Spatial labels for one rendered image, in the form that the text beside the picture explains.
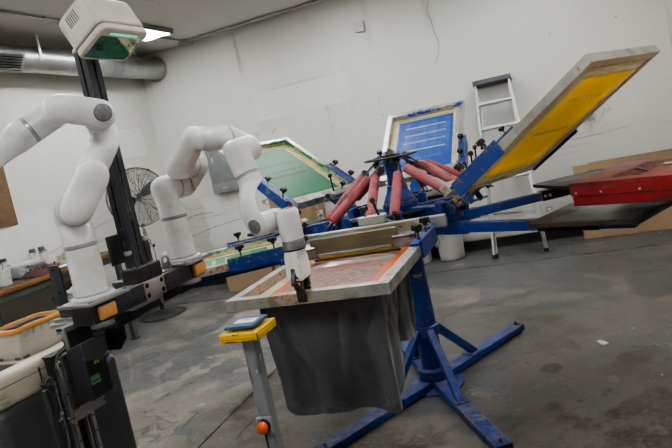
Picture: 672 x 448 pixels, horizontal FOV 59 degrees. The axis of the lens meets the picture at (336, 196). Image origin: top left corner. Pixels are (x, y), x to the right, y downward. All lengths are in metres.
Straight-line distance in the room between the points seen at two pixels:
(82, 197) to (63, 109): 0.25
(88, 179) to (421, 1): 5.23
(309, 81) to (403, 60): 1.10
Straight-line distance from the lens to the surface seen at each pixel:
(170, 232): 2.22
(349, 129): 6.77
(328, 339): 2.09
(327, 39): 6.88
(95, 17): 1.98
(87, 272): 1.90
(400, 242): 2.41
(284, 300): 1.98
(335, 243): 2.50
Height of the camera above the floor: 1.43
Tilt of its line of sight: 5 degrees down
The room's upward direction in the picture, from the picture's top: 12 degrees counter-clockwise
